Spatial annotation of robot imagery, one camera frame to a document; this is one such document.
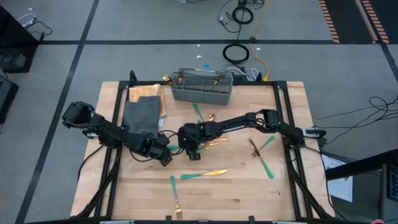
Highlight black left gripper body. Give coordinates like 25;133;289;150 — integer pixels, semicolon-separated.
145;133;171;159

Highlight white floor cables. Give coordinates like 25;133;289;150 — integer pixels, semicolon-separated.
226;66;261;82

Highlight black floor cable coil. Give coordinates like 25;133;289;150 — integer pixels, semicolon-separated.
221;42;251;65

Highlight grey computer tower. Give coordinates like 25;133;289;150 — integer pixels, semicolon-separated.
378;163;398;222

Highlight dark side desk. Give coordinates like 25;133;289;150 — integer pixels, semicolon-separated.
325;148;398;224

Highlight grey mesh cutlery basket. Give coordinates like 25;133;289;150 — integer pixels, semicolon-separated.
170;67;234;106

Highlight beige cloth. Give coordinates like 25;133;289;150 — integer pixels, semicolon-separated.
128;83;168;119

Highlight black floor cable bundle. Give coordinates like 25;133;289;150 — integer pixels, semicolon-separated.
217;0;268;34

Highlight loose black floor cables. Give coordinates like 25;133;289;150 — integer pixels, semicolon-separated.
312;95;398;146

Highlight black cabinet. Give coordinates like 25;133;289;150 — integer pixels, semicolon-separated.
0;5;40;75

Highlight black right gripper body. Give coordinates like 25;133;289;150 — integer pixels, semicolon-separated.
177;123;208;152

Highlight grey folded cloth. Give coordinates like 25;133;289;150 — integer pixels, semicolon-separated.
122;95;162;135

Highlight black floor equipment box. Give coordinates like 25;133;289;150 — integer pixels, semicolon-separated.
0;70;20;125

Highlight yellow cable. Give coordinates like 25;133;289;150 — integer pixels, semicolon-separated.
248;0;271;82

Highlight gold knife green handle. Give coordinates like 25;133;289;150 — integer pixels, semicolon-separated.
198;138;230;150
248;137;275;180
180;169;229;181

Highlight black metal table frame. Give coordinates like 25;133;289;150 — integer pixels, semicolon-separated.
71;70;336;222

